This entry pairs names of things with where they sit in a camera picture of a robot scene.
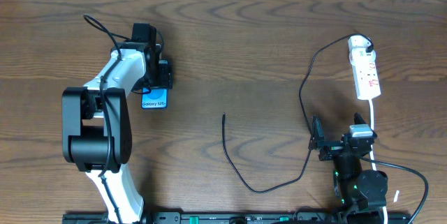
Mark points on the white USB charger adapter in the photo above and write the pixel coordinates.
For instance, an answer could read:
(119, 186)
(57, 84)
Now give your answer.
(361, 50)

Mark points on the white power strip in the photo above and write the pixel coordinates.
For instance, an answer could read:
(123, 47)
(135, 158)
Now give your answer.
(366, 81)

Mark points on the small white paper scrap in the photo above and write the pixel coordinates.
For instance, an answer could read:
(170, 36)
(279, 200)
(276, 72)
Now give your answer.
(396, 196)

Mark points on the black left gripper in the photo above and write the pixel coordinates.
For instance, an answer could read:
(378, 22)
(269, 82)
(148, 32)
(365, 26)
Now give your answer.
(165, 74)

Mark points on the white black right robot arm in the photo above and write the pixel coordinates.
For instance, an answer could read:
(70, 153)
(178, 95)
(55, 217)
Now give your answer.
(359, 189)

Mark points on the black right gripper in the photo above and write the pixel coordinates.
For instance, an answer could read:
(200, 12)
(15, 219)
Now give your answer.
(335, 148)

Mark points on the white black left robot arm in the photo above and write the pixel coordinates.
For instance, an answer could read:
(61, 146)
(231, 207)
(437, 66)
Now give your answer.
(96, 127)

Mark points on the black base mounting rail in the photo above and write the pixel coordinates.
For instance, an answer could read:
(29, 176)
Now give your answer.
(306, 216)

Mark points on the blue Galaxy smartphone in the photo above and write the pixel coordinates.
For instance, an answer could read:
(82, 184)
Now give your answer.
(157, 97)

